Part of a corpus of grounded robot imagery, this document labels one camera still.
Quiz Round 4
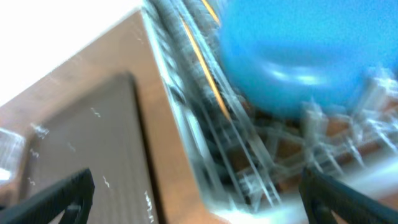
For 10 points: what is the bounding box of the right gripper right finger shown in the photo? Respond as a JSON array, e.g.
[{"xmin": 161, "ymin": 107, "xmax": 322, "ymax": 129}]
[{"xmin": 298, "ymin": 167, "xmax": 397, "ymax": 223}]

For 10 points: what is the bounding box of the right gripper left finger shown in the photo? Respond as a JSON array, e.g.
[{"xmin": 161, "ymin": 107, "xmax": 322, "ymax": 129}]
[{"xmin": 1, "ymin": 169, "xmax": 95, "ymax": 224}]

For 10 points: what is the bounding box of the dark blue plate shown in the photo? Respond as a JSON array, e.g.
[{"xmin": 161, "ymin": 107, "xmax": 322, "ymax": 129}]
[{"xmin": 219, "ymin": 0, "xmax": 397, "ymax": 119}]

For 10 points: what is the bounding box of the wooden chopstick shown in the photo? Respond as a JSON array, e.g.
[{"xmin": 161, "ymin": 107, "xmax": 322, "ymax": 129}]
[
  {"xmin": 201, "ymin": 0, "xmax": 221, "ymax": 26},
  {"xmin": 180, "ymin": 17, "xmax": 231, "ymax": 120}
]

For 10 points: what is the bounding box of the grey dishwasher rack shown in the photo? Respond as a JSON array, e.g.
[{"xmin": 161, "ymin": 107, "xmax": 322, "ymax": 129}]
[{"xmin": 142, "ymin": 0, "xmax": 397, "ymax": 223}]

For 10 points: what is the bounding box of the clear plastic bin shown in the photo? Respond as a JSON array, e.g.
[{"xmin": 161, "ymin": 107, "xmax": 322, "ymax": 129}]
[{"xmin": 0, "ymin": 128, "xmax": 25, "ymax": 185}]

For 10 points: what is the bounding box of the brown serving tray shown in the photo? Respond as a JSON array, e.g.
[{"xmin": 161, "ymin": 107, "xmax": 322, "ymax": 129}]
[{"xmin": 18, "ymin": 73, "xmax": 162, "ymax": 224}]

